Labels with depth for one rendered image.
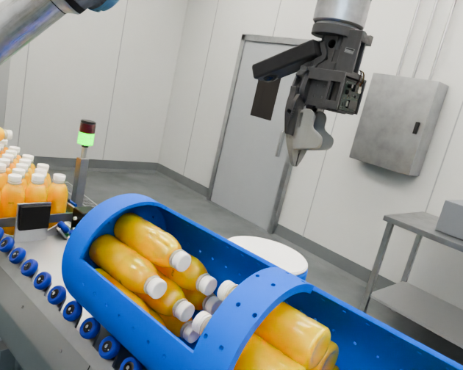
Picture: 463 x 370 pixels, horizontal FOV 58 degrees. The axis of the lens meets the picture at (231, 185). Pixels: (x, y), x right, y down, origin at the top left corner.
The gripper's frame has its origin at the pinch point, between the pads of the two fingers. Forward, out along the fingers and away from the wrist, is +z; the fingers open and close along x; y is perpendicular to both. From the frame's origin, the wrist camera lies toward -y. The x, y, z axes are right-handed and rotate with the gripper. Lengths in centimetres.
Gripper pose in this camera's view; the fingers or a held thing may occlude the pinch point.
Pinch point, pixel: (292, 157)
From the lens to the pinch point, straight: 67.1
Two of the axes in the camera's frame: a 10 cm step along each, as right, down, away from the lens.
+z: -2.1, 9.5, 2.1
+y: 7.3, 3.0, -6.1
